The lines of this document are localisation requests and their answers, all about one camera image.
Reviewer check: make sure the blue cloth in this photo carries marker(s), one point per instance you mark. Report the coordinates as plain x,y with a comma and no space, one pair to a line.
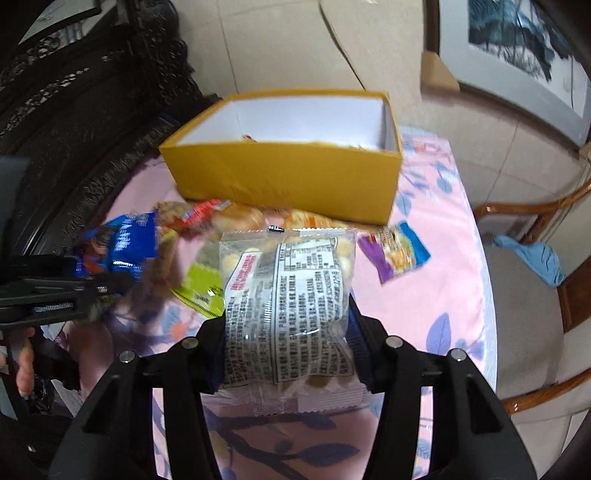
535,258

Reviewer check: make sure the yellow cardboard box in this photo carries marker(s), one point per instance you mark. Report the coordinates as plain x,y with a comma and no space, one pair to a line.
286,180

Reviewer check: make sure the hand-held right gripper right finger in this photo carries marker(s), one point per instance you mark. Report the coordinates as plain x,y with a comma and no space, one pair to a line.
358,350

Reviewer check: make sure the orange cracker packet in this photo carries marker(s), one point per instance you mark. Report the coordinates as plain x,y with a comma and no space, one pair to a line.
304,220

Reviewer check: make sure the dark blue cookie packet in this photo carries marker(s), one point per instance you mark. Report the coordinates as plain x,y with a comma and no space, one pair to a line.
129,240

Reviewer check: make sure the dark carved wooden furniture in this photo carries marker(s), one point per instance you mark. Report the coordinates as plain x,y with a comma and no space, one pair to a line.
69,92

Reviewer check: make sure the yellow green bar packet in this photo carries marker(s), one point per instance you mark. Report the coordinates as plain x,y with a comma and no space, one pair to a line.
198,286

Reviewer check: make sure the purple blue snack packet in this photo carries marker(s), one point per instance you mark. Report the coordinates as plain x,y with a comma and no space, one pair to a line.
397,249

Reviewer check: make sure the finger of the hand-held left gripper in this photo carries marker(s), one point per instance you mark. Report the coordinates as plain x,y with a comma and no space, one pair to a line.
106,288

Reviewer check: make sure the clear printed cookie packet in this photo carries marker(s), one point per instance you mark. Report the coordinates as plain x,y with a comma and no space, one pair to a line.
286,314

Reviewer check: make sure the framed lotus painting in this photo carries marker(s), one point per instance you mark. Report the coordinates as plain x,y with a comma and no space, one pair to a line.
508,37

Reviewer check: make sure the person's left hand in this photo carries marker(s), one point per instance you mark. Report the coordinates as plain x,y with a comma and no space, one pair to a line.
25,369

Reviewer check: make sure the pink printed tablecloth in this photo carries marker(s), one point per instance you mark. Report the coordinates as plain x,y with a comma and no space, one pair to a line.
415,323

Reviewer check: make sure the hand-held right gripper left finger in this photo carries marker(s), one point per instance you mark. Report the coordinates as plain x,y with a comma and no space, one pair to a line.
203,360

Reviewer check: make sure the red sausage packet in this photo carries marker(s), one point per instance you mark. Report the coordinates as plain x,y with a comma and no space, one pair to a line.
203,213

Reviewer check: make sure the cardboard corner protector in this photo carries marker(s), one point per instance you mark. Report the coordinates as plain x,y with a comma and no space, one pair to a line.
436,74

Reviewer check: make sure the wooden armchair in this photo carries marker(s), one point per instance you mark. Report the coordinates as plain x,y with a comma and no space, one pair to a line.
521,314

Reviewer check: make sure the clear peanut packet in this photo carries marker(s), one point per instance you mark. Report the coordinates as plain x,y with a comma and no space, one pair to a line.
167,219

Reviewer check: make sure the bread packet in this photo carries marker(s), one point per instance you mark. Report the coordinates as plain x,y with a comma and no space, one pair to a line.
244,217

